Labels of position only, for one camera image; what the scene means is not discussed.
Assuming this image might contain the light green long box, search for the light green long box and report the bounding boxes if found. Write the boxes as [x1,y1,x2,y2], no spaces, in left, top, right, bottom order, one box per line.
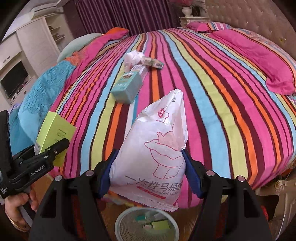
[34,111,76,155]

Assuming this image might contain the green tissue pack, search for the green tissue pack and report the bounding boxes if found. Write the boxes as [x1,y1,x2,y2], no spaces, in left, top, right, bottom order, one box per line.
[135,215,149,223]

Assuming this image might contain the white toilet cover bag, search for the white toilet cover bag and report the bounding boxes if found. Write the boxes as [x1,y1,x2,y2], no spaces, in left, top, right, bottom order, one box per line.
[109,89,188,212]

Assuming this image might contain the green cleansing oil box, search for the green cleansing oil box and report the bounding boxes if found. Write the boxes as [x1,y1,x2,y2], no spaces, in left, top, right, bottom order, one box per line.
[152,219,170,231]

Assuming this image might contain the left hand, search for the left hand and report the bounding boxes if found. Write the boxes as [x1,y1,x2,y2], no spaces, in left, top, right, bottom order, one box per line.
[4,188,39,232]

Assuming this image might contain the blue patterned quilt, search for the blue patterned quilt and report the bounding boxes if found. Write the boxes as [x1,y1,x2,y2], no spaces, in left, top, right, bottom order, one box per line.
[9,60,76,155]

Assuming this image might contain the white plastic waste basket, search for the white plastic waste basket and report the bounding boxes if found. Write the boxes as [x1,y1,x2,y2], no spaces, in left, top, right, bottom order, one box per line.
[114,207,180,241]

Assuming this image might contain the striped colourful bed sheet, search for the striped colourful bed sheet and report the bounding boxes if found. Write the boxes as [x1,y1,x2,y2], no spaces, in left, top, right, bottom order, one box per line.
[49,27,296,208]

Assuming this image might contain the black television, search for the black television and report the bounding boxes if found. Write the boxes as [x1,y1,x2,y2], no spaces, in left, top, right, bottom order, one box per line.
[1,61,28,98]

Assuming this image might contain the teal small box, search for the teal small box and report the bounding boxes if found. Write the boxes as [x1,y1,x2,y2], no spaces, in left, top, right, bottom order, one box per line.
[111,71,142,104]

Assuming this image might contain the white wardrobe cabinet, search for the white wardrobe cabinet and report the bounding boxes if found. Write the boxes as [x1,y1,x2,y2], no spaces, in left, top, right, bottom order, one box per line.
[1,1,73,110]

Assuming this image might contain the small barcode packet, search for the small barcode packet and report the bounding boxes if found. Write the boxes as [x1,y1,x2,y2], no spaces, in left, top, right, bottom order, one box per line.
[141,57,164,70]

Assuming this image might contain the pink pillow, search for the pink pillow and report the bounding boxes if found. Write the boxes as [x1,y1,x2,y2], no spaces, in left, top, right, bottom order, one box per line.
[209,28,295,95]

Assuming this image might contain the purple curtain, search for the purple curtain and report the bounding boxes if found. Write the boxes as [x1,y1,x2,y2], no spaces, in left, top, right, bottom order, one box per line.
[63,1,182,38]

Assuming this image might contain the small striped pillow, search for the small striped pillow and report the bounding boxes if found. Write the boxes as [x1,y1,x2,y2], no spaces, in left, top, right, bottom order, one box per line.
[186,21,232,33]

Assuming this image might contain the white bedside table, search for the white bedside table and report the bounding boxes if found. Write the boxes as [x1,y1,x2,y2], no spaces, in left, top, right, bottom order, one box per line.
[180,16,210,27]

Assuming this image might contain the tufted beige headboard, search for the tufted beige headboard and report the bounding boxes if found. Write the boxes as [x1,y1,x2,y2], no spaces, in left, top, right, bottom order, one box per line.
[205,0,295,58]

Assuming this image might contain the white flower vase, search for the white flower vase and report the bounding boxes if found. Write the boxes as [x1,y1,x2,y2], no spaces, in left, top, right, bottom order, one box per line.
[182,6,192,18]

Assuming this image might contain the ornate white bed frame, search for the ornate white bed frame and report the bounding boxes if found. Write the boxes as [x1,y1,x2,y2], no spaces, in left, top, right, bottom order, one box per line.
[255,169,295,240]

